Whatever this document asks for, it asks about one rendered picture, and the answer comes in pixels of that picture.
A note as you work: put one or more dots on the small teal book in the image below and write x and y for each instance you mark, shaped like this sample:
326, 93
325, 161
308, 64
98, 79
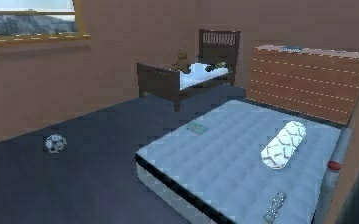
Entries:
196, 127

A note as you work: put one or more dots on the dark brown wooden bed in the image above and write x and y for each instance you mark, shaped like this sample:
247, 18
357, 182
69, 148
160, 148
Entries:
173, 83

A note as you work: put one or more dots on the brown teddy bear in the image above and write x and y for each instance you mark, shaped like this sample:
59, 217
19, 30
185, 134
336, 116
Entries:
181, 62

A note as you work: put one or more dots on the small dark green toy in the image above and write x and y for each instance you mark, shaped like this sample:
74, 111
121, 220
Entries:
216, 65

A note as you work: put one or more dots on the large bed with blue mattress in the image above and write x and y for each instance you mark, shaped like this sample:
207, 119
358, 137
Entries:
240, 150

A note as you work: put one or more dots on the white patterned bolster pillow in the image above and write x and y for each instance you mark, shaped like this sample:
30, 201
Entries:
283, 144

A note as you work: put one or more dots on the black and white football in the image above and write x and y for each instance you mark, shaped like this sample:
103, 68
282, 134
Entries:
55, 143

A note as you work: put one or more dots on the small blue flat object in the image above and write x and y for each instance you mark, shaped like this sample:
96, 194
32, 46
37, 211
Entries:
291, 49

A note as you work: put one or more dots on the silver patterned flat object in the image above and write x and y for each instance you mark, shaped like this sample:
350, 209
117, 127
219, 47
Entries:
275, 207

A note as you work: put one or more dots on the small red round object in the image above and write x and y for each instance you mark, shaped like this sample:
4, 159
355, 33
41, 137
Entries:
334, 165

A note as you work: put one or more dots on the window with yellow frame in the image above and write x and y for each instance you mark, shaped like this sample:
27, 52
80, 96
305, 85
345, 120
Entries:
30, 23

